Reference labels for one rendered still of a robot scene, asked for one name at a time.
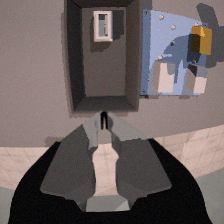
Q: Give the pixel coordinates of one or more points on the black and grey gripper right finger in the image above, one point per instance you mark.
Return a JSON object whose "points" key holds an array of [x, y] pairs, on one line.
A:
{"points": [[146, 169]]}

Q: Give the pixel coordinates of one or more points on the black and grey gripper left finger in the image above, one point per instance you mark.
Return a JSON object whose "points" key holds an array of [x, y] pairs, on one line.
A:
{"points": [[64, 171]]}

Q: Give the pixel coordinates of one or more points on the yellow-orange rectangular block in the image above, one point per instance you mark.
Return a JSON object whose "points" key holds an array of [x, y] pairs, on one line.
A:
{"points": [[201, 40]]}

